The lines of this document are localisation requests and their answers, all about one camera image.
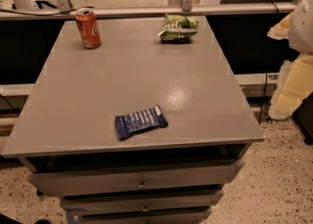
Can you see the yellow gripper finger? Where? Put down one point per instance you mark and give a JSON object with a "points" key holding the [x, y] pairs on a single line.
{"points": [[281, 30], [295, 84]]}

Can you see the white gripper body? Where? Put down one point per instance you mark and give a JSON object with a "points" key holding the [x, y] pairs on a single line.
{"points": [[302, 27]]}

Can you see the green jalapeno chip bag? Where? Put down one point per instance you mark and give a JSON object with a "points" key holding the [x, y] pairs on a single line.
{"points": [[176, 27]]}

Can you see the blue rxbar blueberry bar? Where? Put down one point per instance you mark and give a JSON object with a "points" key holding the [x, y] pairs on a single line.
{"points": [[134, 123]]}

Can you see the middle grey drawer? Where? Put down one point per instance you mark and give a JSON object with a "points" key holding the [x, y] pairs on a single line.
{"points": [[143, 202]]}

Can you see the grey drawer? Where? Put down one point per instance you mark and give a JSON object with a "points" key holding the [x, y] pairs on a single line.
{"points": [[136, 178], [143, 202], [196, 214]]}

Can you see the top grey drawer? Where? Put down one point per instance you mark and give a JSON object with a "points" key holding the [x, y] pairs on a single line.
{"points": [[136, 178]]}

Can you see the bottom grey drawer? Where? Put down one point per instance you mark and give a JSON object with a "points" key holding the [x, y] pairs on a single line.
{"points": [[196, 214]]}

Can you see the orange soda can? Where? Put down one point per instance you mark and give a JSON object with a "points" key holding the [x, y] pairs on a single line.
{"points": [[88, 29]]}

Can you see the grey drawer cabinet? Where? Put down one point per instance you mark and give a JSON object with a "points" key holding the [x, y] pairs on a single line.
{"points": [[68, 121]]}

